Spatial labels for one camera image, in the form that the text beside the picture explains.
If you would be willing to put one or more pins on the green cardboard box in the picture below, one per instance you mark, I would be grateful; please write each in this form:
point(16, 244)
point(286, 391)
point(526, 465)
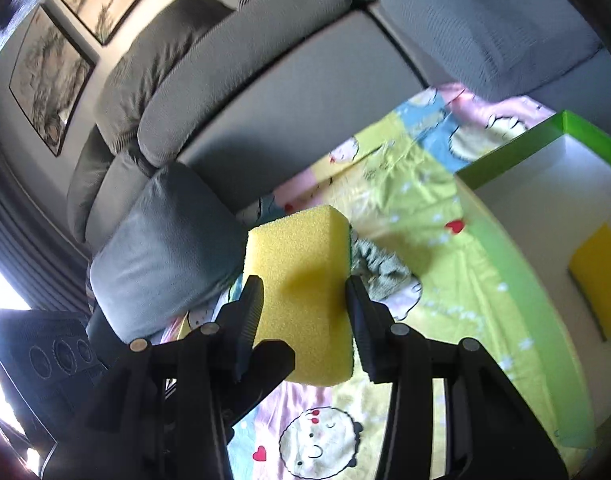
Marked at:
point(525, 285)

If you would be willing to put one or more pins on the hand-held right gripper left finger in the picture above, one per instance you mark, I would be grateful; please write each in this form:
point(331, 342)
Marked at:
point(252, 312)

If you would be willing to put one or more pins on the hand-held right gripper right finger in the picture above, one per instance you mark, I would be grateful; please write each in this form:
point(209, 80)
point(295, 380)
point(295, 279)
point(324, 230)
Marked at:
point(360, 322)

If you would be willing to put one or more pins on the grey sofa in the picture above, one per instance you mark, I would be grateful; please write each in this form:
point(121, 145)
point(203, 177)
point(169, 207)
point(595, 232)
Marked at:
point(305, 85)

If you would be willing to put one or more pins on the grey plush toy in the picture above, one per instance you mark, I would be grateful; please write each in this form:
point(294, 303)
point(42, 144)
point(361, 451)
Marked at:
point(383, 267)

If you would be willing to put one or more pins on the dark grey curtain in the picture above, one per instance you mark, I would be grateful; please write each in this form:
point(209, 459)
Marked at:
point(25, 230)

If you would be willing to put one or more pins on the blue-grey cushion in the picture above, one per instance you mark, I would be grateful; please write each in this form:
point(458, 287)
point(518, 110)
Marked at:
point(485, 25)
point(160, 250)

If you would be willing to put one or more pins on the yellow sponge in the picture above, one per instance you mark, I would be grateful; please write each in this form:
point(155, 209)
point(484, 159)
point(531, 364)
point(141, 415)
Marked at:
point(600, 275)
point(295, 270)

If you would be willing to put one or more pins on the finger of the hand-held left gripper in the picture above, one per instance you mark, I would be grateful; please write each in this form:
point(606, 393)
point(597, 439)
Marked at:
point(273, 365)

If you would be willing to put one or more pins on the printed cartoon blanket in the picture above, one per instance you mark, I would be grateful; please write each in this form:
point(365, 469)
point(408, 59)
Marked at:
point(435, 200)

